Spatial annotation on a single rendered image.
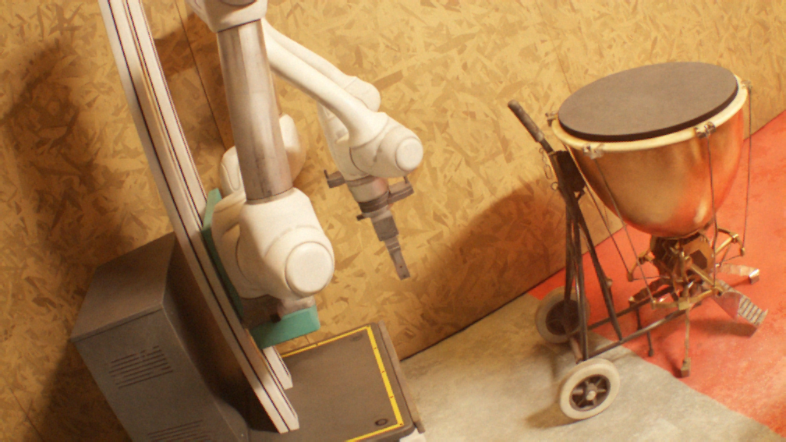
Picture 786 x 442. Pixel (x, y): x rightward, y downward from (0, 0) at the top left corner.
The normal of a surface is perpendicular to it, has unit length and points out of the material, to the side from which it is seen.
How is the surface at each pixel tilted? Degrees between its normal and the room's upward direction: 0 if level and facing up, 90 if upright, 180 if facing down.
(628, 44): 90
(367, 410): 0
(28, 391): 90
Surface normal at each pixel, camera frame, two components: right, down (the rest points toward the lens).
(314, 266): 0.52, 0.22
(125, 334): 0.14, 0.29
